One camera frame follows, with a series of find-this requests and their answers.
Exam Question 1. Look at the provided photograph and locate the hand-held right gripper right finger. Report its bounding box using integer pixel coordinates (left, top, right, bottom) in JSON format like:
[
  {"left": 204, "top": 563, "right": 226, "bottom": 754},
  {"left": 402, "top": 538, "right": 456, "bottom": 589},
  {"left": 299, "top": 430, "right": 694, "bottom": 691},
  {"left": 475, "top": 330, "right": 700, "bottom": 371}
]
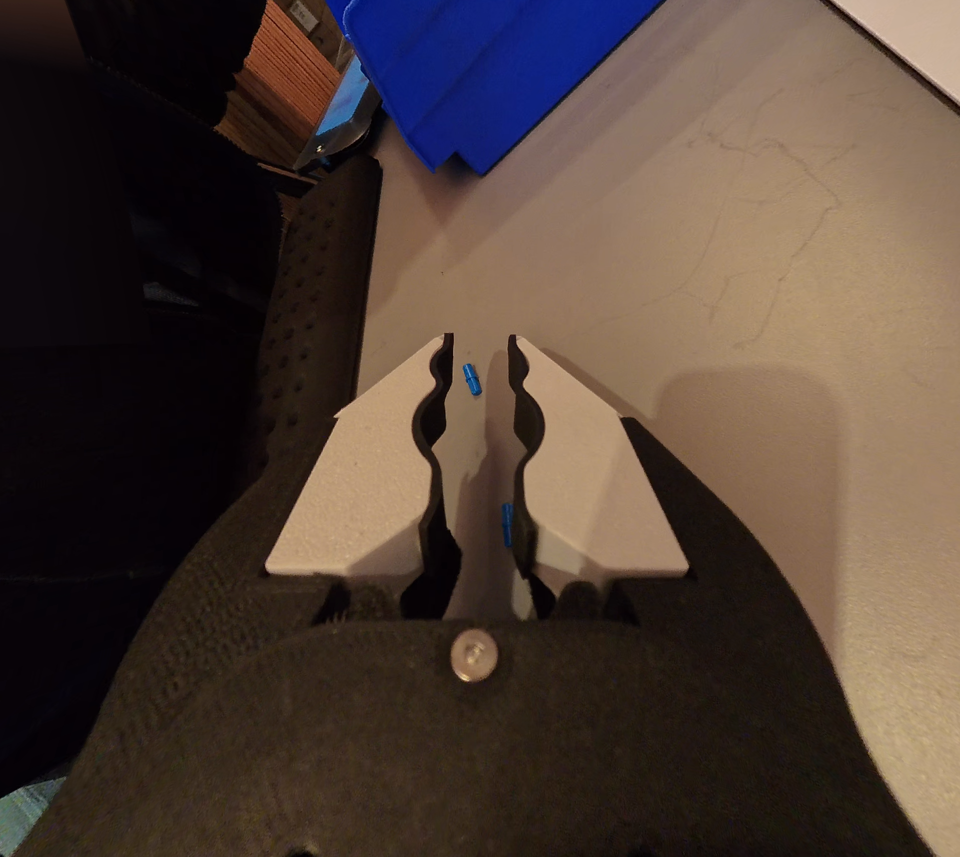
[{"left": 504, "top": 333, "right": 690, "bottom": 605}]

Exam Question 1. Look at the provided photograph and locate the black perforated board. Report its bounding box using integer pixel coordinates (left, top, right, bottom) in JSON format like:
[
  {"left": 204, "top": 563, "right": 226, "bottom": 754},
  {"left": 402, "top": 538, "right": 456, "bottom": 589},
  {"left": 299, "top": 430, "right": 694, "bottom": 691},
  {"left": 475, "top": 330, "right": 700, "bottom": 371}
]
[{"left": 249, "top": 155, "right": 385, "bottom": 502}]

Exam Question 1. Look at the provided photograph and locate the metal clamp plate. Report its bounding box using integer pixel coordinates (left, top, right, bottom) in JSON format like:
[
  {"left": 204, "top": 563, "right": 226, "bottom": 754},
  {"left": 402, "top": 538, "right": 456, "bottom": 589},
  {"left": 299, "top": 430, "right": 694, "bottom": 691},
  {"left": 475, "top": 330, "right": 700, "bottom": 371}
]
[{"left": 292, "top": 56, "right": 385, "bottom": 173}]

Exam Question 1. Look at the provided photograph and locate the blue tagged parts bin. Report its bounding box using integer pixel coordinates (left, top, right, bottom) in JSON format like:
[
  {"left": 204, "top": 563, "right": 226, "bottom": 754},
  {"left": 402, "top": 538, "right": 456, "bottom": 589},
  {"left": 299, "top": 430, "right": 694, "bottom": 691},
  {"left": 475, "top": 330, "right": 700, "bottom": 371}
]
[{"left": 300, "top": 0, "right": 775, "bottom": 177}]

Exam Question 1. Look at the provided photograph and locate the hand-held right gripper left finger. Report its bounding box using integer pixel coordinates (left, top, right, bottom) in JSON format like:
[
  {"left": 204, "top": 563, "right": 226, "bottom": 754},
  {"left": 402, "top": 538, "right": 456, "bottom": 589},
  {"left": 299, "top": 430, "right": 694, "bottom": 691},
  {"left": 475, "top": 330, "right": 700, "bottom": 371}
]
[{"left": 264, "top": 332, "right": 466, "bottom": 605}]

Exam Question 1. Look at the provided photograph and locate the wooden slatted panel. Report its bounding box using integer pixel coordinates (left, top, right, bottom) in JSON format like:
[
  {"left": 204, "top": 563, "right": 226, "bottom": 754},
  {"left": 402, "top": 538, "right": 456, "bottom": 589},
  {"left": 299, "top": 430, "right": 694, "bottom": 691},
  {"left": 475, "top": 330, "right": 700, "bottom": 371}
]
[{"left": 26, "top": 0, "right": 344, "bottom": 166}]

